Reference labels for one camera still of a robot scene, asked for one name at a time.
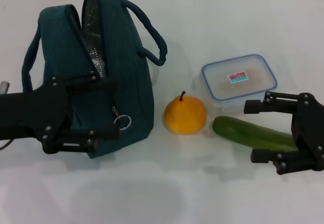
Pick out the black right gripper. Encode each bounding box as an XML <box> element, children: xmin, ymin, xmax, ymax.
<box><xmin>244</xmin><ymin>91</ymin><xmax>324</xmax><ymax>175</ymax></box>

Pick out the dark teal insulated lunch bag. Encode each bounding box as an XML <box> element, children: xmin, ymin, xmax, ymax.
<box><xmin>21</xmin><ymin>0</ymin><xmax>168</xmax><ymax>160</ymax></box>

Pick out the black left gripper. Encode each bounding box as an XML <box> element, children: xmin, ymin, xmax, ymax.
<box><xmin>0</xmin><ymin>72</ymin><xmax>121</xmax><ymax>155</ymax></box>

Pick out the green cucumber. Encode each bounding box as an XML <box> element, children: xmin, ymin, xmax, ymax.
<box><xmin>212</xmin><ymin>116</ymin><xmax>300</xmax><ymax>152</ymax></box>

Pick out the clear blue-rimmed food container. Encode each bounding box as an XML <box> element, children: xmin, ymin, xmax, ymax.
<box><xmin>201</xmin><ymin>54</ymin><xmax>278</xmax><ymax>114</ymax></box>

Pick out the orange yellow pear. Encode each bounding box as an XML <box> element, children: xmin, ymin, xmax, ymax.
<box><xmin>164</xmin><ymin>90</ymin><xmax>208</xmax><ymax>135</ymax></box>

